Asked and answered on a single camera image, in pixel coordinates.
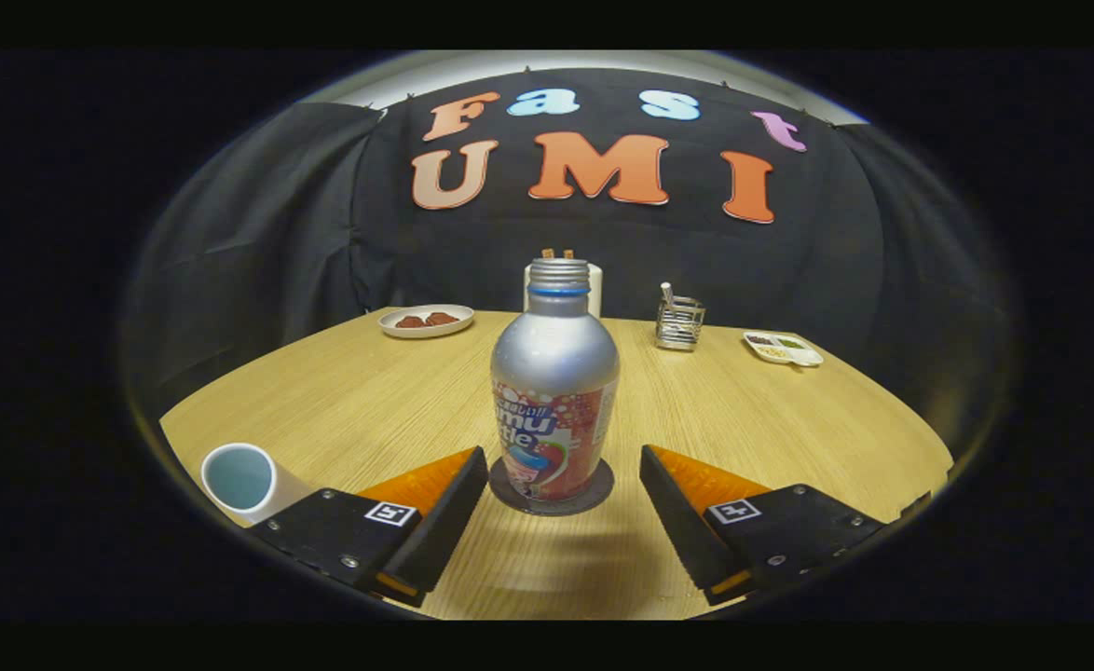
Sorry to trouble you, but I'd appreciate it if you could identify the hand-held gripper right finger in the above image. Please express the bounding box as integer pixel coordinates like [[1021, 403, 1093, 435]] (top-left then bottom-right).
[[638, 445, 890, 608]]

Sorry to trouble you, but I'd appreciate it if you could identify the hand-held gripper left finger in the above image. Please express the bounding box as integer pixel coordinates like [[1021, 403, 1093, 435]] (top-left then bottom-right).
[[247, 445, 491, 609]]

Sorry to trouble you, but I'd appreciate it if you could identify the dark brown round coaster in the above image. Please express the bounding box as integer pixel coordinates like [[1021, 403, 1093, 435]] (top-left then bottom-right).
[[488, 456, 616, 517]]

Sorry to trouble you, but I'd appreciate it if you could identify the white cup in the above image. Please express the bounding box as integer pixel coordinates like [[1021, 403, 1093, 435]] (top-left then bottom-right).
[[200, 443, 315, 525]]

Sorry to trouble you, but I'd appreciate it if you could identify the silver bottle with pink label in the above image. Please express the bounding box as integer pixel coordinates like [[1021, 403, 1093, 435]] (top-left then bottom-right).
[[490, 258, 621, 504]]

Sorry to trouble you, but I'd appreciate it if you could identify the wooden table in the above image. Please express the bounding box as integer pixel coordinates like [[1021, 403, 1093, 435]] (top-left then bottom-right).
[[158, 306, 955, 621]]

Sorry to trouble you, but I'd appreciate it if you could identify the white round plate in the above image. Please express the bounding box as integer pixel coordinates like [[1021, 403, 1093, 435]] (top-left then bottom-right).
[[377, 304, 475, 339]]

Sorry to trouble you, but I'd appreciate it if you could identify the white divided dish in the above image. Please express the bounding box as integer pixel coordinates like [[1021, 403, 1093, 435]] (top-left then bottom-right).
[[743, 331, 825, 368]]

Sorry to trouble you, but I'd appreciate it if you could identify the white toaster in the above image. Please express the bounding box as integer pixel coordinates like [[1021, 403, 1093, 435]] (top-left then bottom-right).
[[523, 261, 603, 320]]

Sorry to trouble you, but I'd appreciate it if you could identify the black backdrop cloth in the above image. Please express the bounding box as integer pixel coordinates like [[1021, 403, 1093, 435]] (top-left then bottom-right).
[[123, 67, 1014, 467]]

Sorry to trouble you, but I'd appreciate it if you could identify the metal wire utensil holder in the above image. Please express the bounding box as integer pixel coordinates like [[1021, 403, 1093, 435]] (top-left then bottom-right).
[[655, 296, 706, 352]]

